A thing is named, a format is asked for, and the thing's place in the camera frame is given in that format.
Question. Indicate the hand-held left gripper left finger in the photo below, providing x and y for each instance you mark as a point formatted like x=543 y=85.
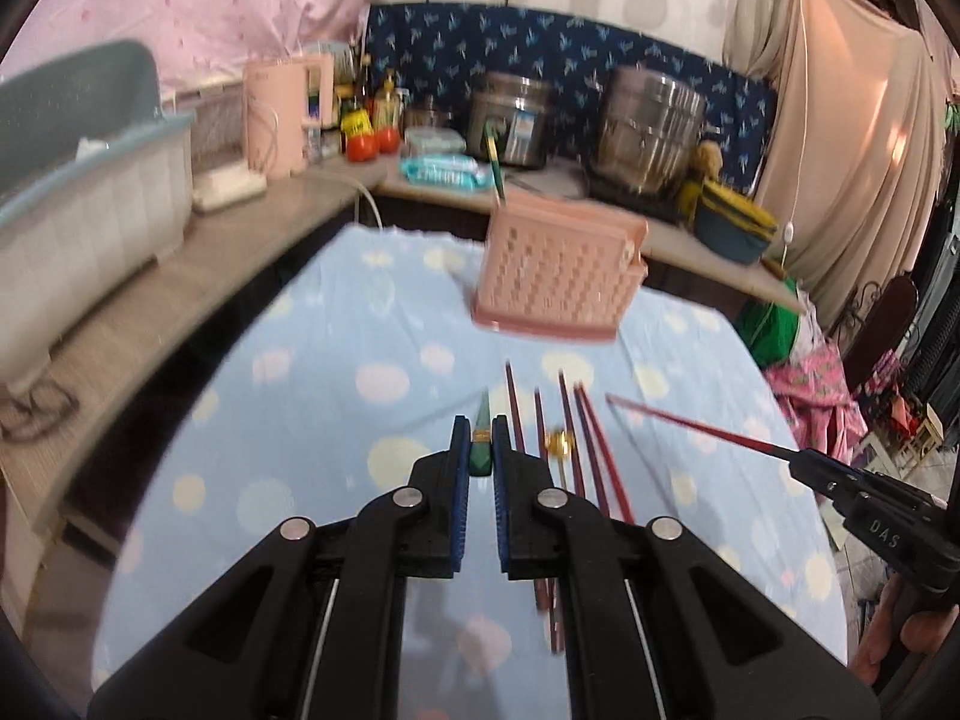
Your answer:
x=459 y=495

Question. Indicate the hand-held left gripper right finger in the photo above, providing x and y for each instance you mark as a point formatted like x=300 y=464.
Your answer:
x=502 y=510

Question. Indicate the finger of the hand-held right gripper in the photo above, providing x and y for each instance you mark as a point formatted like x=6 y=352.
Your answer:
x=825 y=476

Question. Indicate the green patterned chopstick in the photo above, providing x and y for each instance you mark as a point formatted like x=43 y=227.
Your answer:
x=495 y=172
x=481 y=416

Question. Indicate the pink perforated utensil basket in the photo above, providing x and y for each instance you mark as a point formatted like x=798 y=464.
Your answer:
x=555 y=270

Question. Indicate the person's right hand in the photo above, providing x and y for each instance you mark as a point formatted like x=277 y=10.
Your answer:
x=881 y=637

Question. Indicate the pink floral cloth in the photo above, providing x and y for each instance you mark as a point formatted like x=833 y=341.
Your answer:
x=814 y=390

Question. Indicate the blue spotted tablecloth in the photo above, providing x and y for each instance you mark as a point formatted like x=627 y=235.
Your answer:
x=337 y=405

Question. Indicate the green bag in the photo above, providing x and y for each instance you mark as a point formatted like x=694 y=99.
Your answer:
x=769 y=330

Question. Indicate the dark wooden chair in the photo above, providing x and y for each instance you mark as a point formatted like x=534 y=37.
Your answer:
x=885 y=322

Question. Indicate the yellow bowl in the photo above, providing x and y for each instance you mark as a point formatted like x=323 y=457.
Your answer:
x=739 y=206

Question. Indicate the blue wet wipes pack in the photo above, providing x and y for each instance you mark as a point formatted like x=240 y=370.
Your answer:
x=442 y=172

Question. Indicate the beige curtain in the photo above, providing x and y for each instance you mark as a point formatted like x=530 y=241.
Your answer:
x=855 y=150

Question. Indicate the black induction cooktop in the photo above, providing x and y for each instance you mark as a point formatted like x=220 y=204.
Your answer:
x=630 y=199

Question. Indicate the brown sponge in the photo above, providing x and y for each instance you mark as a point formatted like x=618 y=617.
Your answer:
x=707 y=157

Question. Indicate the clear food container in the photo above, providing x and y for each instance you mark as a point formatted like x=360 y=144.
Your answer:
x=435 y=141

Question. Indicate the wood grain counter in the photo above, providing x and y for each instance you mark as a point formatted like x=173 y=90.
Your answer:
x=150 y=315

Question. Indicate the red tomato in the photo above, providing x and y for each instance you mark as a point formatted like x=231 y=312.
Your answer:
x=360 y=148
x=388 y=140

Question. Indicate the steel rice cooker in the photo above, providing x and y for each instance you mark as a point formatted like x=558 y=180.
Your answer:
x=514 y=120

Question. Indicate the small steel pot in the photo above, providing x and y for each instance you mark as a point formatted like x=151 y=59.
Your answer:
x=435 y=112

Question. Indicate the steel steamer pot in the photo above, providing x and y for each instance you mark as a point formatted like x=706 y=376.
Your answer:
x=649 y=127

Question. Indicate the yellow oil bottle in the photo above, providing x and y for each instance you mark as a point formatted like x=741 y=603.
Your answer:
x=388 y=101

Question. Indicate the pink electric kettle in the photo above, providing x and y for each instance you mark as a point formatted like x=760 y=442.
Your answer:
x=281 y=112

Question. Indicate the glass kettle white base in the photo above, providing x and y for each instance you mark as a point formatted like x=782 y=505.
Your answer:
x=217 y=142

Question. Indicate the black eyeglasses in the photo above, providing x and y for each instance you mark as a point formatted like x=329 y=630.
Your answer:
x=37 y=412

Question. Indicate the green white carton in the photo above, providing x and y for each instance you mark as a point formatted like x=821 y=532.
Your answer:
x=326 y=52

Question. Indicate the navy leaf print cloth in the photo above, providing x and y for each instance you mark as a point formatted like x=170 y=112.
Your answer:
x=577 y=45

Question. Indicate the white dish drainer blue lid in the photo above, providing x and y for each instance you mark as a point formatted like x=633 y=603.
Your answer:
x=82 y=195

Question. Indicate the pink dotted curtain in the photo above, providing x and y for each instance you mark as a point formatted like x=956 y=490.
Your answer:
x=225 y=0

